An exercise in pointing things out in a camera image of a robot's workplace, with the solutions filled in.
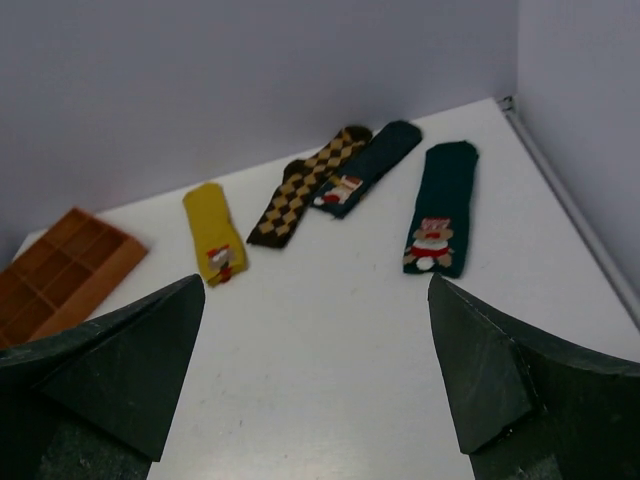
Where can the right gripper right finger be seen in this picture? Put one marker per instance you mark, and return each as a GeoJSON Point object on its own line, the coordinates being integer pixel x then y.
{"type": "Point", "coordinates": [529, 405]}

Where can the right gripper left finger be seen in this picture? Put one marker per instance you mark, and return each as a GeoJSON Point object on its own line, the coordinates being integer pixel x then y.
{"type": "Point", "coordinates": [97, 401]}

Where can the orange compartment tray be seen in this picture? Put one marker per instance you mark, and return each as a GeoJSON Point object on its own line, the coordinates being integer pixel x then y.
{"type": "Point", "coordinates": [58, 281]}

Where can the dark green cartoon sock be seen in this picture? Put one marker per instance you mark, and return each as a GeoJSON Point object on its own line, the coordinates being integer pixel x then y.
{"type": "Point", "coordinates": [438, 236]}

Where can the yellow cartoon sock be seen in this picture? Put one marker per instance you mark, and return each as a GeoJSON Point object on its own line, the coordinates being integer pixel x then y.
{"type": "Point", "coordinates": [219, 250]}

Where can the navy blue cartoon sock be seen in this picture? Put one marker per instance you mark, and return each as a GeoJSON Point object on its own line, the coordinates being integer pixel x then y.
{"type": "Point", "coordinates": [352, 182]}

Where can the brown argyle sock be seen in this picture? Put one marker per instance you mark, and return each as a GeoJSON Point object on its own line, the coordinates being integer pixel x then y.
{"type": "Point", "coordinates": [302, 179]}

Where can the aluminium frame rail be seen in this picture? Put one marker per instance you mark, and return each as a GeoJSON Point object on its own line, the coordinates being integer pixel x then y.
{"type": "Point", "coordinates": [619, 283]}

